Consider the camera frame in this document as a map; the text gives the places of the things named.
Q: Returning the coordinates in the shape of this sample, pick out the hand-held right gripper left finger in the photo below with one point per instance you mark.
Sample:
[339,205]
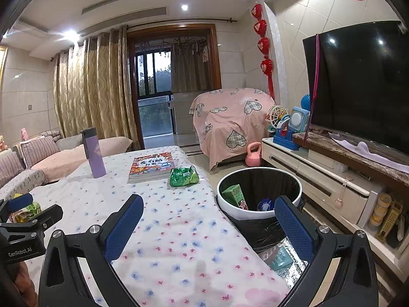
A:
[123,227]

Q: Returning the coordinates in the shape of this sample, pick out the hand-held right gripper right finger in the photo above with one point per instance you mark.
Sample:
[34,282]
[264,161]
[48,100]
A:
[294,227]

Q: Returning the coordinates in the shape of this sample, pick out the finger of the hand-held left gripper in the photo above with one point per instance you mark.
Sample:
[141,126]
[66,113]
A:
[20,203]
[44,217]

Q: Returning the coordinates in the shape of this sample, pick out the yellow green snack packet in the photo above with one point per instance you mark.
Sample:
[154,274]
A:
[28,211]

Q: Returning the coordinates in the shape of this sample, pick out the white bin with black bag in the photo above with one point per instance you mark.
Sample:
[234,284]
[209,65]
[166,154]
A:
[255,227]

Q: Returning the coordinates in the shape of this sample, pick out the green drink carton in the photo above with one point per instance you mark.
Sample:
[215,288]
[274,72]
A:
[236,198]

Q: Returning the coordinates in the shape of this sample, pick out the person's left hand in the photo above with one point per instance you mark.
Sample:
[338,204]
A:
[27,281]

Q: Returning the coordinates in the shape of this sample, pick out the teal box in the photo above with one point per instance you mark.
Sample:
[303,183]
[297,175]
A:
[280,258]

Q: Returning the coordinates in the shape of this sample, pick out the striped pink cushion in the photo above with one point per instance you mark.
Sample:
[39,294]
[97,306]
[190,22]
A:
[40,150]
[11,168]

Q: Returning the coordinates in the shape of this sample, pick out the silver foil mat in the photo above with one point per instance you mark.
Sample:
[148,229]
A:
[297,268]

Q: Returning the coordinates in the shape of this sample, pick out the white television cabinet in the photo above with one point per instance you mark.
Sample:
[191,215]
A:
[319,179]

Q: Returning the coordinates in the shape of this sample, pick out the pink drawer safety lock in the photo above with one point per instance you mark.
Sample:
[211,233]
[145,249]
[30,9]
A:
[340,195]

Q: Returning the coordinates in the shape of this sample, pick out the floral white tablecloth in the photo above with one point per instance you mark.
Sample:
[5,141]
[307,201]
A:
[179,239]

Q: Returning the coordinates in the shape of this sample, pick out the beige sofa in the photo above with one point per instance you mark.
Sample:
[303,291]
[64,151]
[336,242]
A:
[60,160]

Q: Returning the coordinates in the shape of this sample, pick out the small plush doll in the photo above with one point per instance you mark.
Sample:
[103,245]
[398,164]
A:
[3,142]

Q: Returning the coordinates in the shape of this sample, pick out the red cover book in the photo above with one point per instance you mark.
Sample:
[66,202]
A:
[150,168]

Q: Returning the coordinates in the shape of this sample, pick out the small pink plush toy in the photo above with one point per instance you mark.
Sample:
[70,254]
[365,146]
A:
[24,133]

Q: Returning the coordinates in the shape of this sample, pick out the purple thermos bottle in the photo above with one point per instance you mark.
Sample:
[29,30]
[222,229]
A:
[94,156]

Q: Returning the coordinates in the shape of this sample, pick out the green snack bag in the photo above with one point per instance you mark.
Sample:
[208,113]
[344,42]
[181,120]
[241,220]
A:
[183,176]

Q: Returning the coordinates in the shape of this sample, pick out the pink kettlebell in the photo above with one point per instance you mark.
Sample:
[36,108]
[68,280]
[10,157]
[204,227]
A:
[253,156]

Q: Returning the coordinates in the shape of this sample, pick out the yellow tape rolls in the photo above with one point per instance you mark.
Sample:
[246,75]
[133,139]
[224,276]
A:
[380,209]

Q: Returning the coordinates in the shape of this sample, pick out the yellow toy ruler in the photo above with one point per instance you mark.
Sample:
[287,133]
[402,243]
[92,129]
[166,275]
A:
[389,222]

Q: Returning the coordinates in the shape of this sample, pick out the blue toy machine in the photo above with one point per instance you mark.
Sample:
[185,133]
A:
[292,128]

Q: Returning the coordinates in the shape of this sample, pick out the white cloth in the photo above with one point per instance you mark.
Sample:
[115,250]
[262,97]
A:
[364,150]

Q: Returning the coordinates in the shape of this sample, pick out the ferris wheel toy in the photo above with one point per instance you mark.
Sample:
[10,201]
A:
[276,116]

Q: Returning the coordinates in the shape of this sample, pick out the pink covered furniture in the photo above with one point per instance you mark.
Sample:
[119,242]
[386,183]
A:
[230,121]

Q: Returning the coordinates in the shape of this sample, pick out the blue spiky ball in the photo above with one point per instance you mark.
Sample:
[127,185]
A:
[305,102]

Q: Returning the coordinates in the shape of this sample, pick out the wooden framed balcony doorway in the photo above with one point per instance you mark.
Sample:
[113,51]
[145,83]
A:
[153,102]

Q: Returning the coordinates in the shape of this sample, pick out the gold patterned curtain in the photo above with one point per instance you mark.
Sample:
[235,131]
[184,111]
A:
[92,89]

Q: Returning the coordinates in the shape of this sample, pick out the black television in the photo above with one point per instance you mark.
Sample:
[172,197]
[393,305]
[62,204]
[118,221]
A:
[361,80]

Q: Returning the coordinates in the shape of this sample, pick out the beige balcony curtain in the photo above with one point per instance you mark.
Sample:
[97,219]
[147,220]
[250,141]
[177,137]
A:
[190,70]

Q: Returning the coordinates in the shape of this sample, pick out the curtain rod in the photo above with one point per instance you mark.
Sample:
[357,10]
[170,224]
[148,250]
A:
[143,22]

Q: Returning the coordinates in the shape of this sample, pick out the ceiling air vent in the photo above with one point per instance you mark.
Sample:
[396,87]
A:
[124,3]

